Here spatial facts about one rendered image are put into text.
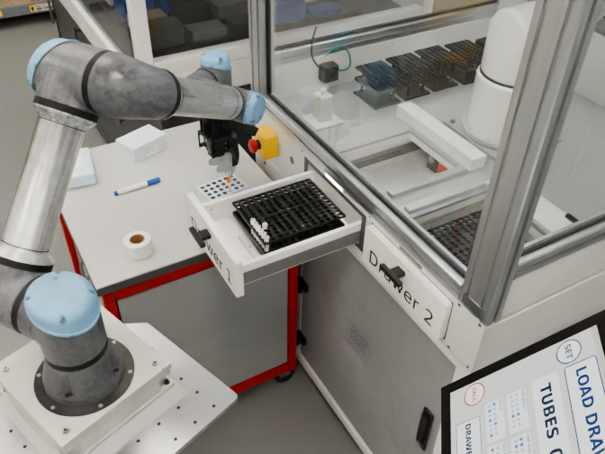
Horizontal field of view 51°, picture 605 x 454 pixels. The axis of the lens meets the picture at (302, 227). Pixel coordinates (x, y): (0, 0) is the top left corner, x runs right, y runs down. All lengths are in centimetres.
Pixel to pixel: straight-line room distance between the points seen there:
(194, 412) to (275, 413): 93
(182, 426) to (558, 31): 96
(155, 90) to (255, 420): 135
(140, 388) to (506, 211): 76
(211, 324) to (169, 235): 32
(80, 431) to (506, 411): 74
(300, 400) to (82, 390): 114
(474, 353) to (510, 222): 33
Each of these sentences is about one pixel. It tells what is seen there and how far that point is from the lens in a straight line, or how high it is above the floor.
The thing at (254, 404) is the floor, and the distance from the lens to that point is 227.
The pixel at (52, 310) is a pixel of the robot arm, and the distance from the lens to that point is 117.
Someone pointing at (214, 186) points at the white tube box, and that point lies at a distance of 182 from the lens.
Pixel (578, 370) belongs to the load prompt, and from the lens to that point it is 99.
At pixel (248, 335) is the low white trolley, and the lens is 200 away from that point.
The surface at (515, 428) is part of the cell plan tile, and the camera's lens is 100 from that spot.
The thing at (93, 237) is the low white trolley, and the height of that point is 76.
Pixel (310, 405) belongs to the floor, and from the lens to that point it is 227.
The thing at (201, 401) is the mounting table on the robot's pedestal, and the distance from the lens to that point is 136.
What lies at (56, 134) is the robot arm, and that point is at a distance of 123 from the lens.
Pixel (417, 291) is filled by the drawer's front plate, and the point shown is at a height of 89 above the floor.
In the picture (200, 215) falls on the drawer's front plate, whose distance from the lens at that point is 152.
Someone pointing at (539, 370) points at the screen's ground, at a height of 111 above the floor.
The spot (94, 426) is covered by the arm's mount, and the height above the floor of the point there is 82.
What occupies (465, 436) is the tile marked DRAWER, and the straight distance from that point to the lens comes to 106.
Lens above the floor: 186
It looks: 40 degrees down
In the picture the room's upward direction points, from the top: 2 degrees clockwise
